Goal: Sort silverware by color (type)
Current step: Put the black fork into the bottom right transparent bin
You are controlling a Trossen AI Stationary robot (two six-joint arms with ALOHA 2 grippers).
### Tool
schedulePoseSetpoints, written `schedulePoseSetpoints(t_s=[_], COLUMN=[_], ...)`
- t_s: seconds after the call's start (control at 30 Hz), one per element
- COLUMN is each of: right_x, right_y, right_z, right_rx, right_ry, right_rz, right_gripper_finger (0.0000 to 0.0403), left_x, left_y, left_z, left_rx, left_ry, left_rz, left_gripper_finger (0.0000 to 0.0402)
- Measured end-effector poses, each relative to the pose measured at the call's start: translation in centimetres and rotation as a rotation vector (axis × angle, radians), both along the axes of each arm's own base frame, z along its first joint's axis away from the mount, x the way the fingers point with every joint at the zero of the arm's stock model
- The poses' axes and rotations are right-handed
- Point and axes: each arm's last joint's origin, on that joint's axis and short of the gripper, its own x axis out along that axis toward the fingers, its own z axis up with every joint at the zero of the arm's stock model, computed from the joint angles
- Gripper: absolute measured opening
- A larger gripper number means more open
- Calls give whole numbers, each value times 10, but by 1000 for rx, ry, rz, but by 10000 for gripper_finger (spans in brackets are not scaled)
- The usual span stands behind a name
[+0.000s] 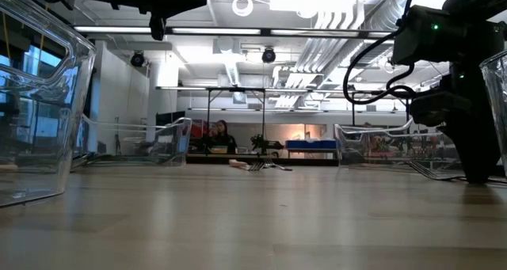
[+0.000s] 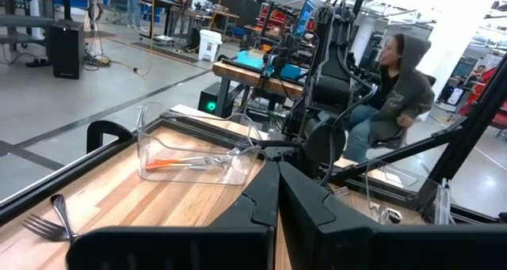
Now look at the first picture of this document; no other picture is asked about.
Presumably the clear plastic bin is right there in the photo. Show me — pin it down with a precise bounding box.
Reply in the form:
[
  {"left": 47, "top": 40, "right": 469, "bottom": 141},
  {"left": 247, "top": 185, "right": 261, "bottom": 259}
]
[
  {"left": 333, "top": 117, "right": 464, "bottom": 172},
  {"left": 74, "top": 115, "right": 193, "bottom": 168},
  {"left": 0, "top": 0, "right": 97, "bottom": 208},
  {"left": 478, "top": 50, "right": 507, "bottom": 176}
]

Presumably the red tool cabinet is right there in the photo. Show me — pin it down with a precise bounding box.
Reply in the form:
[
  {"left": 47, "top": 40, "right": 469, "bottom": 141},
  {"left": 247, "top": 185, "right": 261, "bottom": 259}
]
[{"left": 189, "top": 119, "right": 217, "bottom": 140}]

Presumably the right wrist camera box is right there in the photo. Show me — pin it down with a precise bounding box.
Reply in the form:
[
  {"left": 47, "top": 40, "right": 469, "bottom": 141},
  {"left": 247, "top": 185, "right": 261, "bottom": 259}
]
[{"left": 409, "top": 90, "right": 473, "bottom": 127}]

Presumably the orange handled fork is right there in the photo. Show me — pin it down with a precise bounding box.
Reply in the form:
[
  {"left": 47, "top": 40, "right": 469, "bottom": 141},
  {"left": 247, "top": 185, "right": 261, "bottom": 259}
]
[{"left": 228, "top": 158, "right": 266, "bottom": 173}]

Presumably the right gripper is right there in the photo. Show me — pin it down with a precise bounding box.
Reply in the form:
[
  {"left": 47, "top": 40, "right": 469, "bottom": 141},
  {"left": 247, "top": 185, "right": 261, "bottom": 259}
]
[{"left": 439, "top": 59, "right": 503, "bottom": 184}]

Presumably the blue storage crate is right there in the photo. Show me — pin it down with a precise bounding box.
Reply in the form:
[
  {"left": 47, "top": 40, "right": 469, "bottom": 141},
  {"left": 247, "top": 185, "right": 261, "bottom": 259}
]
[{"left": 284, "top": 139, "right": 337, "bottom": 150}]

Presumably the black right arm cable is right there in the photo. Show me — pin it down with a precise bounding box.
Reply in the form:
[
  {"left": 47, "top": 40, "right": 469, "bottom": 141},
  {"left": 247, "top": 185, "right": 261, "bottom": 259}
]
[{"left": 342, "top": 0, "right": 423, "bottom": 105}]

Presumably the black monitor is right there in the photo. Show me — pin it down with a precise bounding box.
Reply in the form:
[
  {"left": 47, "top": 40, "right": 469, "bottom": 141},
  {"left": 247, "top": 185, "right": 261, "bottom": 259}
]
[{"left": 155, "top": 111, "right": 186, "bottom": 127}]

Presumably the person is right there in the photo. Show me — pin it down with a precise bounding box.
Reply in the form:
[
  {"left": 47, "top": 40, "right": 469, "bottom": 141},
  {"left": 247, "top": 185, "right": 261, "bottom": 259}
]
[{"left": 208, "top": 120, "right": 238, "bottom": 154}]

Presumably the white ring lamp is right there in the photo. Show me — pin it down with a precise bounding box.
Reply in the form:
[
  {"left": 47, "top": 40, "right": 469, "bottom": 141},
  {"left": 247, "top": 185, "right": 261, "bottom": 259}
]
[{"left": 231, "top": 0, "right": 254, "bottom": 17}]

